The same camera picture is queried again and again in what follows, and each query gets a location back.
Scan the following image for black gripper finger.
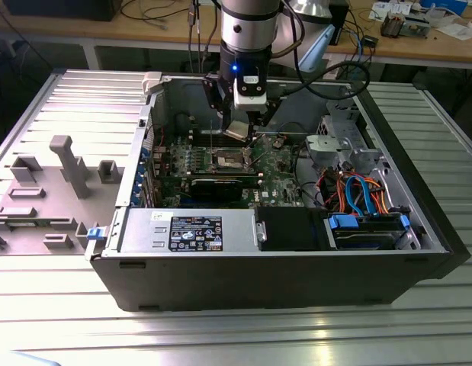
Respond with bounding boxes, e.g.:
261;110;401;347
246;101;278;140
203;73;234;133

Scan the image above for silver CPU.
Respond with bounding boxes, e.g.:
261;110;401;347
224;120;252;141

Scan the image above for CPU socket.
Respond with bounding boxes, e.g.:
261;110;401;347
208;146;255;172

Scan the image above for green motherboard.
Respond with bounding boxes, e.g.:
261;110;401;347
151;131;309;209

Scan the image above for metal disk bay cage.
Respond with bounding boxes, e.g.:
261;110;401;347
304;95;380;171

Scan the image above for black graphics card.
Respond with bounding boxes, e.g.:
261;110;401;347
189;175;244;203

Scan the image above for black drive bay box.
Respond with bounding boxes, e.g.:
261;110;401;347
256;207;330;252

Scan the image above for black tower box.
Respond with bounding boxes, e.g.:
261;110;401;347
329;0;351;47

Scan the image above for wooden workbench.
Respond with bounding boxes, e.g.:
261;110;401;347
0;0;472;72

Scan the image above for hard disk in blue carrier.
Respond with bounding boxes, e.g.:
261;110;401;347
326;213;411;252

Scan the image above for grey power supply unit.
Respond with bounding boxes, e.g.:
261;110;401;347
119;207;258;255

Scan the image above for device with copper coil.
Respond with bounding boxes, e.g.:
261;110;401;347
380;10;431;40

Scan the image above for white printed papers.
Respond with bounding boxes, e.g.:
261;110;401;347
368;0;412;22

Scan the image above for black PC case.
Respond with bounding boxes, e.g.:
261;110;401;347
85;72;471;312

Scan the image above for grey parts rack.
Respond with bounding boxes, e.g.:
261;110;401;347
0;135;126;256

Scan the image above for blue box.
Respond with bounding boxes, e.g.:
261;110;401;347
418;0;469;16

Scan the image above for white paper sheets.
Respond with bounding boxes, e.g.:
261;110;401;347
435;22;472;42

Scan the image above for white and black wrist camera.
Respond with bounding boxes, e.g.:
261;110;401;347
233;65;268;112

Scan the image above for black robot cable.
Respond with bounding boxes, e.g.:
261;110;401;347
287;0;371;102

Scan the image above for blue wire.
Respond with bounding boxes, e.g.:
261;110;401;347
345;173;377;218

